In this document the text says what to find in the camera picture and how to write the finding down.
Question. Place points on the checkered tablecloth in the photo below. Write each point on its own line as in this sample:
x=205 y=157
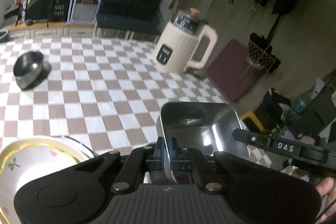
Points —
x=105 y=93

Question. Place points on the dark round waste bin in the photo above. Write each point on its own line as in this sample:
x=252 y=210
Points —
x=4 y=36

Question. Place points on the small square steel tray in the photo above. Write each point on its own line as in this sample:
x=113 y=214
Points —
x=205 y=126

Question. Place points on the rounded steel bowl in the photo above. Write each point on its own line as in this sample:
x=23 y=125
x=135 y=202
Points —
x=31 y=69

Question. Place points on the person right hand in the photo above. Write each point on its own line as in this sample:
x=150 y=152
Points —
x=327 y=188

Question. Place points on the basket with net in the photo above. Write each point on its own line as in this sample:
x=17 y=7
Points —
x=259 y=54

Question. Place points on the cream two-handled ceramic bowl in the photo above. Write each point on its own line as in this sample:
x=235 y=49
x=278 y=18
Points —
x=46 y=141

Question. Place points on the yellow stool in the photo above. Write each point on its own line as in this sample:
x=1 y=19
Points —
x=252 y=122

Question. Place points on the black have a nice day sign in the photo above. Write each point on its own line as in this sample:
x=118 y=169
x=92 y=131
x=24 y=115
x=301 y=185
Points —
x=51 y=10

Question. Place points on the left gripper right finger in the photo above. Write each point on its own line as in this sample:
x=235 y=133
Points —
x=193 y=161

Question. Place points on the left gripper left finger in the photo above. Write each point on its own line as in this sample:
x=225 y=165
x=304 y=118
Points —
x=134 y=166

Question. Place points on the white square plate black rim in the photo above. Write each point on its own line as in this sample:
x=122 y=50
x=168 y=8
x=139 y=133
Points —
x=77 y=145

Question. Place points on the cream electric kettle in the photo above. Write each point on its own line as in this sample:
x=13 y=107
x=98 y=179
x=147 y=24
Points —
x=179 y=41

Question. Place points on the lemon pattern ceramic bowl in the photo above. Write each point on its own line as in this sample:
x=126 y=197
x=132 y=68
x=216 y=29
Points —
x=23 y=164

